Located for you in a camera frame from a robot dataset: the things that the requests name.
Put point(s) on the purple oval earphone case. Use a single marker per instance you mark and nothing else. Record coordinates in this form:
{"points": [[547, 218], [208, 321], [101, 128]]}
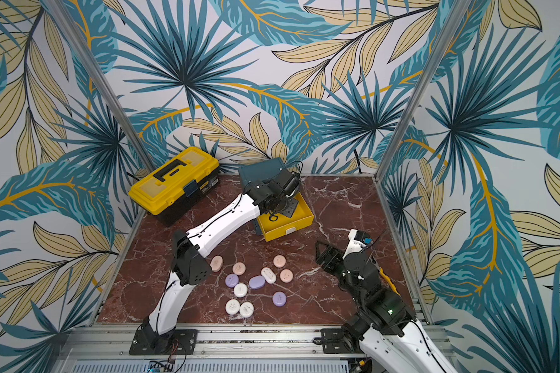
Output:
{"points": [[257, 282]]}

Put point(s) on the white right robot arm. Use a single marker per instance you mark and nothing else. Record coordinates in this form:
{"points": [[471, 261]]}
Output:
{"points": [[384, 327]]}

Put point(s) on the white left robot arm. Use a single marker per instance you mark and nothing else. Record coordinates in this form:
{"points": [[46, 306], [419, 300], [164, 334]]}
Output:
{"points": [[189, 266]]}

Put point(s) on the white round earphone case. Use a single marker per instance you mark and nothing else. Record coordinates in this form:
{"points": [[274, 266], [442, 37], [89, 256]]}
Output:
{"points": [[232, 307], [240, 290], [246, 310]]}

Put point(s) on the white oval earphone case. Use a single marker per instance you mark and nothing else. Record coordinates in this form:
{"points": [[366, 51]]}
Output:
{"points": [[268, 275]]}

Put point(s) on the pink round earphone case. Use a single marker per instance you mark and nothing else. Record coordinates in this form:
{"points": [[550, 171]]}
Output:
{"points": [[286, 276], [279, 261], [239, 269]]}

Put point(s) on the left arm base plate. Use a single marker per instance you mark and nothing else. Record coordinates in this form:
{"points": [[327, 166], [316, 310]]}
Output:
{"points": [[177, 341]]}

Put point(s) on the pink oval earphone case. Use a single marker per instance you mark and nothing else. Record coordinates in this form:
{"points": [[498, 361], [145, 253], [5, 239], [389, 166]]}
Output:
{"points": [[216, 264]]}

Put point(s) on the yellow top drawer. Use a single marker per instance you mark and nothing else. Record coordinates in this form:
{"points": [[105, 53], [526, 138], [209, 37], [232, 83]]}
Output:
{"points": [[283, 226]]}

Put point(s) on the teal drawer cabinet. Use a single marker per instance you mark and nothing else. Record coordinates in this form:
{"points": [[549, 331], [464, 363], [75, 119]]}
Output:
{"points": [[251, 175]]}

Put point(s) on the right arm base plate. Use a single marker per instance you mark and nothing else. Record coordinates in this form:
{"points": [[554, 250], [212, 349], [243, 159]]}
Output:
{"points": [[337, 341]]}

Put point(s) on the yellow handled pliers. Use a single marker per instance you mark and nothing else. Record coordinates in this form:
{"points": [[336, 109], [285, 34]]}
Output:
{"points": [[388, 281]]}

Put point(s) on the yellow and black toolbox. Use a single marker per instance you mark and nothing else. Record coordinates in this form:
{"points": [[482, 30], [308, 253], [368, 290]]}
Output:
{"points": [[172, 190]]}

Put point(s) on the purple round earphone case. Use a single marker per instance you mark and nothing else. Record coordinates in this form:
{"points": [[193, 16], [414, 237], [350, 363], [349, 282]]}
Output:
{"points": [[232, 280], [279, 299]]}

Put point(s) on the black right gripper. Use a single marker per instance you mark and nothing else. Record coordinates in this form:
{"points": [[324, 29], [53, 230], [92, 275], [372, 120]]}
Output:
{"points": [[335, 260]]}

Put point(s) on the aluminium front rail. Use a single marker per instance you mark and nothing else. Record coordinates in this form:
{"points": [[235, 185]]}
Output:
{"points": [[221, 348]]}

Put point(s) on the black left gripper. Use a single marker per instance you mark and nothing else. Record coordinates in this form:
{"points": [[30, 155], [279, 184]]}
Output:
{"points": [[293, 203]]}

